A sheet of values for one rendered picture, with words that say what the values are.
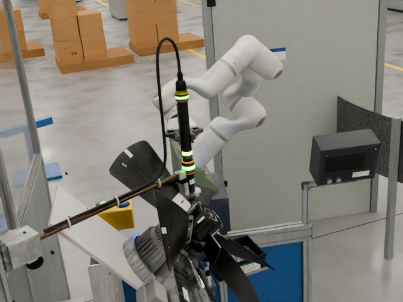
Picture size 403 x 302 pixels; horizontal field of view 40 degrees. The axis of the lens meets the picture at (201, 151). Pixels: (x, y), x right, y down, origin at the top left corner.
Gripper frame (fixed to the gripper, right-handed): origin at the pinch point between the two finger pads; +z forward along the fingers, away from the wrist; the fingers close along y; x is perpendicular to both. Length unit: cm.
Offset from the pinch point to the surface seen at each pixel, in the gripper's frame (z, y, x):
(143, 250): 13.8, 18.6, -31.9
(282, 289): -36, -41, -94
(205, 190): -19.5, -7.9, -29.9
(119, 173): 6.1, 22.9, -6.9
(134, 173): 3.7, 18.0, -8.7
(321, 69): -179, -112, -30
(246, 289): 33, -11, -39
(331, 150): -29, -62, -24
